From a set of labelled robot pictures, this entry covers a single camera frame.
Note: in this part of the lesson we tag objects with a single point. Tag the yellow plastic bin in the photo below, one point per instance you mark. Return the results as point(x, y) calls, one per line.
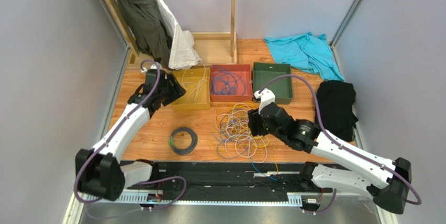
point(196, 82)

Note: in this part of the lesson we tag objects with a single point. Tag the wooden frame stand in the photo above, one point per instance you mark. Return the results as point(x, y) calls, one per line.
point(213, 25)

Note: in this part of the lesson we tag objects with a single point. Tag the olive green cloth hanging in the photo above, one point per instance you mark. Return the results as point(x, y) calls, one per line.
point(145, 21)

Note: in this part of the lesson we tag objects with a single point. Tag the black cloth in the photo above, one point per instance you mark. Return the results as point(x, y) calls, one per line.
point(335, 101)

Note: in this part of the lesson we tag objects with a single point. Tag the green plastic bin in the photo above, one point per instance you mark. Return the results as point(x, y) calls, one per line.
point(265, 72)

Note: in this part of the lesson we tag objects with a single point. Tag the cyan cloth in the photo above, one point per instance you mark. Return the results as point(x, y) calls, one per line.
point(305, 52)

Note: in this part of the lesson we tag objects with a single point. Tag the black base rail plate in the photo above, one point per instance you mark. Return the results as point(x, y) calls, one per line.
point(232, 181)

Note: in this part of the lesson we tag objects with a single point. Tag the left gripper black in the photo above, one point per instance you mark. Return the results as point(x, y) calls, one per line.
point(177, 91)

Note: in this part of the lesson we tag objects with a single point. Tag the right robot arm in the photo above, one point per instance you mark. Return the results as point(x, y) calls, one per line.
point(386, 182)

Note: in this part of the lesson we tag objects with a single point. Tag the red plastic bin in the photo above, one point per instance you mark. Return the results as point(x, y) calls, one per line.
point(230, 83)

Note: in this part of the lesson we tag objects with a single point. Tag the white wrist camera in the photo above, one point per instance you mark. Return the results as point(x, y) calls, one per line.
point(265, 97)
point(153, 66)

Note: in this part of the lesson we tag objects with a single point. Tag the white cloth hanging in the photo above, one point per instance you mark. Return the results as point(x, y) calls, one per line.
point(182, 52)

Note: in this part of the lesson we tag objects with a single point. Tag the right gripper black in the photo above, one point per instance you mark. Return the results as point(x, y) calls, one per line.
point(256, 125)

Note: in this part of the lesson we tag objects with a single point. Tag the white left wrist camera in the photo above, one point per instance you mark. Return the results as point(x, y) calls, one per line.
point(153, 66)

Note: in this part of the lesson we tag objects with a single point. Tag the aluminium frame rail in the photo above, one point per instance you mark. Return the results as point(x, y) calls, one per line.
point(147, 206)

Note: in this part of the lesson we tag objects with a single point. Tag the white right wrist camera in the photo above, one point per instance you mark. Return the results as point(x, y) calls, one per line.
point(265, 97)

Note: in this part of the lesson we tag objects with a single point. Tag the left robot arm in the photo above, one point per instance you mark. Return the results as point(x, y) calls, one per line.
point(98, 169)

